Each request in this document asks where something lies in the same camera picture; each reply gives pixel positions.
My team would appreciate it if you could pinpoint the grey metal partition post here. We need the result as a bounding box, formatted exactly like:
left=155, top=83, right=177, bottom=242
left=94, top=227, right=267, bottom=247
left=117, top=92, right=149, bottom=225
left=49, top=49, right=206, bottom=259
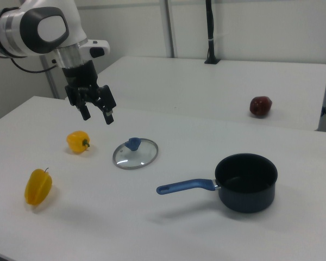
left=162, top=0, right=178, bottom=58

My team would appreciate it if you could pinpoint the long yellow pepper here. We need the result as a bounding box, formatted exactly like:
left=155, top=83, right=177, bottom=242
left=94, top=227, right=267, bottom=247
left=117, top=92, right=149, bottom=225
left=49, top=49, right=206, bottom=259
left=24, top=167, right=54, bottom=206

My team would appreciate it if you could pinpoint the grey metal frame post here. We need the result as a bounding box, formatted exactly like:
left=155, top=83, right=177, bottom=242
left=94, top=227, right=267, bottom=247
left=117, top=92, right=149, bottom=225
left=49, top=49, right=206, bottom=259
left=40, top=53, right=60, bottom=99

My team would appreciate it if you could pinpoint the dark red apple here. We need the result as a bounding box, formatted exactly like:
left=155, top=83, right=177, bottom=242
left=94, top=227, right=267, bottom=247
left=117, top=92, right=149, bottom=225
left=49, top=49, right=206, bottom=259
left=249, top=95, right=273, bottom=119

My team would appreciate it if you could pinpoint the short yellow bell pepper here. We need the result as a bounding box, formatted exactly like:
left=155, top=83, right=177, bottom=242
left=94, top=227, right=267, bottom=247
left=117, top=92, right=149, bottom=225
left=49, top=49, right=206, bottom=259
left=66, top=130, right=91, bottom=154

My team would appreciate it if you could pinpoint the glass lid with blue knob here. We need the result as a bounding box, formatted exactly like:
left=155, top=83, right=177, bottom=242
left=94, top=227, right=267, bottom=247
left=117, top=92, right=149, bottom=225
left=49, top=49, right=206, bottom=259
left=112, top=136, right=159, bottom=171

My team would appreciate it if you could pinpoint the dark blue saucepan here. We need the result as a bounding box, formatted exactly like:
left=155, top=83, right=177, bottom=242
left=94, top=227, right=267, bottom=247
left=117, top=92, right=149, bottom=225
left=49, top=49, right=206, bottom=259
left=156, top=153, right=279, bottom=214

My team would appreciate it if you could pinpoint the black pole stand with white band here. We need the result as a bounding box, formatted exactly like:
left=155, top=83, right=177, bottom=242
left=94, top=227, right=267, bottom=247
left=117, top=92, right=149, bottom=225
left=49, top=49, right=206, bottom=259
left=204, top=0, right=221, bottom=65

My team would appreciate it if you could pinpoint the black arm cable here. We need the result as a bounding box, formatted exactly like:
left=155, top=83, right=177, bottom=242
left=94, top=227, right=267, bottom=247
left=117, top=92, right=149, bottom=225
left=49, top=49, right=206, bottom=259
left=9, top=56, right=58, bottom=74

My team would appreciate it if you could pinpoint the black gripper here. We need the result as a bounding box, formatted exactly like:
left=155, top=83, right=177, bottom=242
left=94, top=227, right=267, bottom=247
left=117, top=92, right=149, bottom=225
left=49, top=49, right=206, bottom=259
left=61, top=60, right=117, bottom=126

